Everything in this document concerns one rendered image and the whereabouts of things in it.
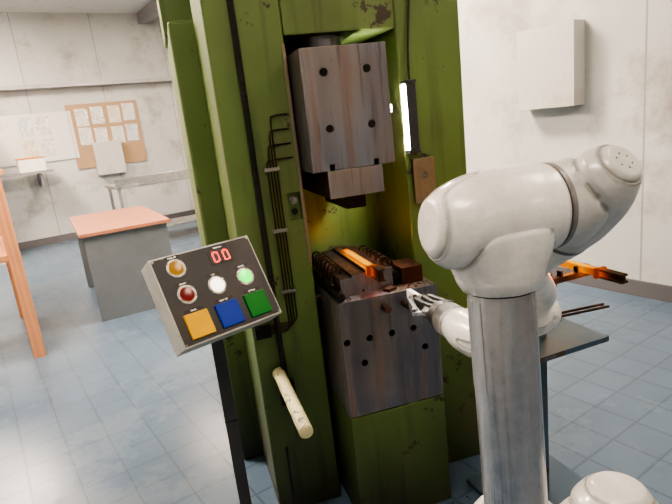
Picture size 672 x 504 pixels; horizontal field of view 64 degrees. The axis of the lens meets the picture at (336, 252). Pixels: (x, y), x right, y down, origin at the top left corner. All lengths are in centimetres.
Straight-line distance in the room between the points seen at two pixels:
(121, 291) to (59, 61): 607
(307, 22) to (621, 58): 291
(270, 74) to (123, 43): 903
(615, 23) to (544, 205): 377
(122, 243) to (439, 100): 367
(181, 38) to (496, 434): 193
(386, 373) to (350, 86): 102
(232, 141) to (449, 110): 83
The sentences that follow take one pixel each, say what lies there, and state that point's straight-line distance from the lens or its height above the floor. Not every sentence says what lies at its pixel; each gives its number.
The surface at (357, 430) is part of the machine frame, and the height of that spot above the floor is 42.
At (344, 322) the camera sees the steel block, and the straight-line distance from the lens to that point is 190.
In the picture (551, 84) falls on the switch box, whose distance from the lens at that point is 459.
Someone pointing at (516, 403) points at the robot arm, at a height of 110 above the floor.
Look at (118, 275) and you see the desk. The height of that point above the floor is 39.
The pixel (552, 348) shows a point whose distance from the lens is 204.
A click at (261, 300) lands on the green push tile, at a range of 170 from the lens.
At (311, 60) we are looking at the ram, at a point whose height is 172.
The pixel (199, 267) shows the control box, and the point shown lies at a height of 115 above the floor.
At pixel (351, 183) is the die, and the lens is 187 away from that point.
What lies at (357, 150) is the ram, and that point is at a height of 142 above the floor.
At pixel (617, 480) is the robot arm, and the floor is 87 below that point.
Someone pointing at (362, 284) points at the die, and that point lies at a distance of 194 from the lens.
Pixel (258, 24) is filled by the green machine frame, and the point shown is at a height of 187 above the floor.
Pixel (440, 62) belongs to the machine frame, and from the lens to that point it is 216.
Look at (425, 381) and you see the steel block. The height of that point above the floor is 54.
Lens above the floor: 153
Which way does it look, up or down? 14 degrees down
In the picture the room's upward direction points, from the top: 7 degrees counter-clockwise
